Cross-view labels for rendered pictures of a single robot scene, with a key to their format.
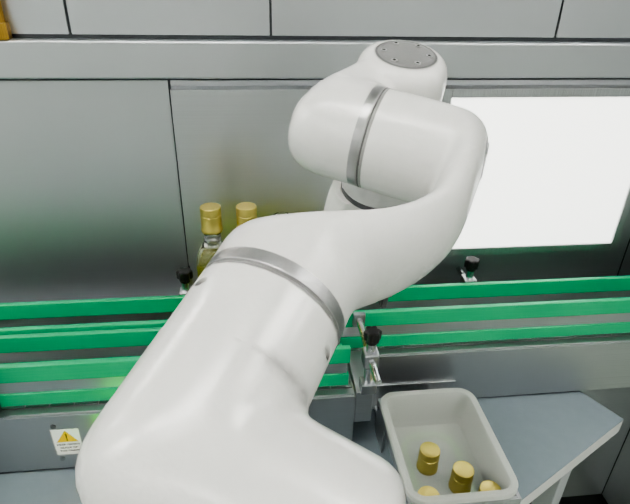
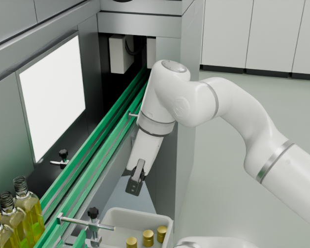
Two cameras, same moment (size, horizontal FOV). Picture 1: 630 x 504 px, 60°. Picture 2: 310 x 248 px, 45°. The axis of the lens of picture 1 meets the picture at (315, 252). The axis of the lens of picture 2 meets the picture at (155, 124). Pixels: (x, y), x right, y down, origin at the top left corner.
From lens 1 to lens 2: 63 cm
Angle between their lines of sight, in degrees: 59
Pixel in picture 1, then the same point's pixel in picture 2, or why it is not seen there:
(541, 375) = (112, 180)
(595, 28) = (47, 13)
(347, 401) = not seen: outside the picture
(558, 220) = (69, 110)
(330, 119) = (209, 101)
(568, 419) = not seen: hidden behind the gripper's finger
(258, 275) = (294, 147)
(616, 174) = (77, 77)
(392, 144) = (224, 99)
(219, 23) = not seen: outside the picture
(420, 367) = (85, 218)
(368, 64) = (177, 76)
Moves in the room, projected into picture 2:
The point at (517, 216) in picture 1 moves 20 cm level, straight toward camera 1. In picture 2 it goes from (57, 119) to (92, 139)
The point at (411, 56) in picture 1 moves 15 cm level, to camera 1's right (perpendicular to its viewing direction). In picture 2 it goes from (177, 66) to (199, 43)
